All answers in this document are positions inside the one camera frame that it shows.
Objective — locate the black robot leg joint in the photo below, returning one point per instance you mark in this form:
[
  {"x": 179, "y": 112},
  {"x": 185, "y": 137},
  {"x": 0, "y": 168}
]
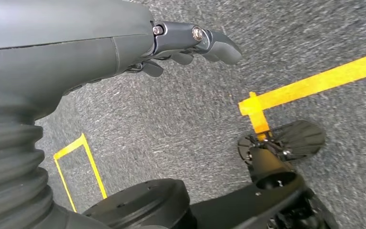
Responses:
[{"x": 138, "y": 202}]

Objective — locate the black robot foot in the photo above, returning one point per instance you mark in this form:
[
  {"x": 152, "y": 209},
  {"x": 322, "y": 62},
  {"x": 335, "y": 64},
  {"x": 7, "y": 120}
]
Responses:
[{"x": 299, "y": 139}]

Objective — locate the dark robot ankle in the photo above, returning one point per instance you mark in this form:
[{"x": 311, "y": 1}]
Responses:
[{"x": 265, "y": 161}]

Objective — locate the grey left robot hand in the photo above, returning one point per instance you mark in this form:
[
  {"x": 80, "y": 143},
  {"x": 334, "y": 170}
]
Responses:
[{"x": 60, "y": 47}]

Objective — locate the yellow floor tape outline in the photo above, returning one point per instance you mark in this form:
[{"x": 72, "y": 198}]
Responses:
[
  {"x": 94, "y": 165},
  {"x": 312, "y": 83}
]

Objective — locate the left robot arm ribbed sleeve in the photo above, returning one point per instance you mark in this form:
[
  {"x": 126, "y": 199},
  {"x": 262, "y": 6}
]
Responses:
[{"x": 9, "y": 164}]

